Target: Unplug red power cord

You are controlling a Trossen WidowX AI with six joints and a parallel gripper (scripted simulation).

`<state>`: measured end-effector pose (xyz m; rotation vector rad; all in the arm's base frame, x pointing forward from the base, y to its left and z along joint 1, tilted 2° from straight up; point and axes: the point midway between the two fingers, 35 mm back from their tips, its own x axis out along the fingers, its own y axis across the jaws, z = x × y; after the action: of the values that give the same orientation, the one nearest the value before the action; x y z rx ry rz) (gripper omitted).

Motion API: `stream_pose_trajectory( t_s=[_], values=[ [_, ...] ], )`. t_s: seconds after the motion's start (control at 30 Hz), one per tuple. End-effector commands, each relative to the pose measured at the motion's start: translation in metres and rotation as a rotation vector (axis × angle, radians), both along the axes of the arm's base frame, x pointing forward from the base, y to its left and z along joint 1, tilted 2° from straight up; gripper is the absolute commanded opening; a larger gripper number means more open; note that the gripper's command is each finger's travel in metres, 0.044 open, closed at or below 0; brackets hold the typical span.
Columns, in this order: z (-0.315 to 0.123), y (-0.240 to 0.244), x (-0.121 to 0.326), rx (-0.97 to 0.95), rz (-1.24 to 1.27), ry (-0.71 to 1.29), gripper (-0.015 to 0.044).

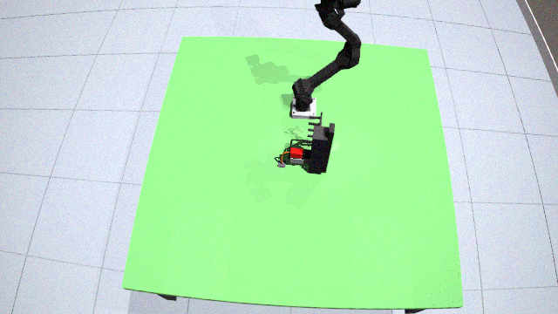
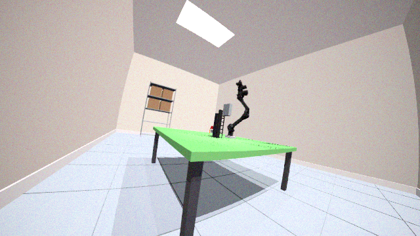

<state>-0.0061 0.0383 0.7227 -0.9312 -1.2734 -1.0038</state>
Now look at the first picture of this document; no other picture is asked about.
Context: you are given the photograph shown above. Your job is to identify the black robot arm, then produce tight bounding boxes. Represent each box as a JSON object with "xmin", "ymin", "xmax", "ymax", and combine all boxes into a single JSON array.
[{"xmin": 292, "ymin": 0, "xmax": 362, "ymax": 112}]

